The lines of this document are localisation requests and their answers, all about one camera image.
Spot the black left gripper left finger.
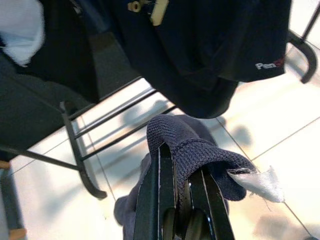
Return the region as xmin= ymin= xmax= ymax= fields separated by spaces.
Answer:
xmin=132 ymin=147 xmax=180 ymax=240

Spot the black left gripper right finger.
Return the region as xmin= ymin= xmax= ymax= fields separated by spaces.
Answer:
xmin=189 ymin=169 xmax=236 ymax=240

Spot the navy knit sweater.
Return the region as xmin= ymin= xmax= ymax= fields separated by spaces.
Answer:
xmin=113 ymin=113 xmax=286 ymax=240

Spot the black metal clothes rack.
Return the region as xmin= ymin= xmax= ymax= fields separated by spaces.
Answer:
xmin=0 ymin=0 xmax=320 ymax=201

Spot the navy T-shirt gold print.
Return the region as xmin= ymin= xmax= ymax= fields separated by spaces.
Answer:
xmin=109 ymin=0 xmax=293 ymax=120

